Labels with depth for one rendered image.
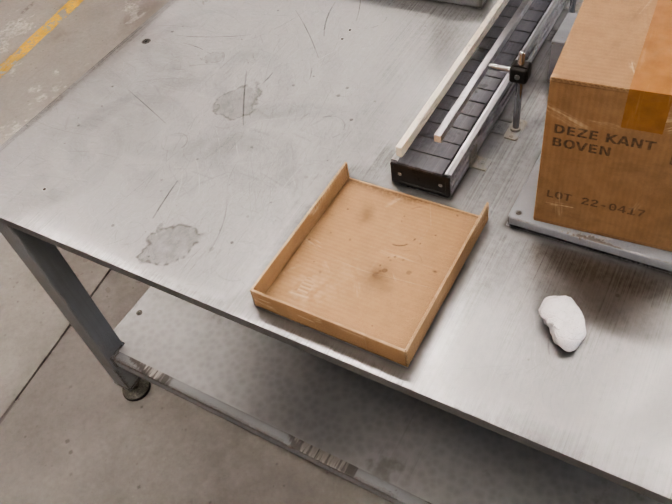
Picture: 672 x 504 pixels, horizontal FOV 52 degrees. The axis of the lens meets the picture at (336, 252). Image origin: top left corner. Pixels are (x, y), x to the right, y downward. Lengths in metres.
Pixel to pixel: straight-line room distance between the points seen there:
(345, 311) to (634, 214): 0.44
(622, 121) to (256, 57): 0.86
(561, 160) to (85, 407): 1.54
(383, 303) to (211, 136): 0.54
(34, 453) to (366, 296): 1.31
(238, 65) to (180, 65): 0.14
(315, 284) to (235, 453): 0.91
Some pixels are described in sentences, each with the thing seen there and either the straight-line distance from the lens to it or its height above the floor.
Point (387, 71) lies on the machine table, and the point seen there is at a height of 0.83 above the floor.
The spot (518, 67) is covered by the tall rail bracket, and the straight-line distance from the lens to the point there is 1.21.
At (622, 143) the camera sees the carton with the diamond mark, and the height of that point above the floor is 1.03.
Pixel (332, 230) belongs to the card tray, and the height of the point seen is 0.83.
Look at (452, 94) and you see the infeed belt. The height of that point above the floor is 0.88.
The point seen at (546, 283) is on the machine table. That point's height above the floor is 0.83.
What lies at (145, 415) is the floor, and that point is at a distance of 2.04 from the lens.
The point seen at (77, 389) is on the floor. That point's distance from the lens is 2.18.
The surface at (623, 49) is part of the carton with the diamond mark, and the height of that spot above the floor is 1.12.
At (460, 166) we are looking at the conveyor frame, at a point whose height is 0.86.
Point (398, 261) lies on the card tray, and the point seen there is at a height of 0.83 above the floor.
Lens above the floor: 1.68
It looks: 49 degrees down
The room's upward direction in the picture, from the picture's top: 12 degrees counter-clockwise
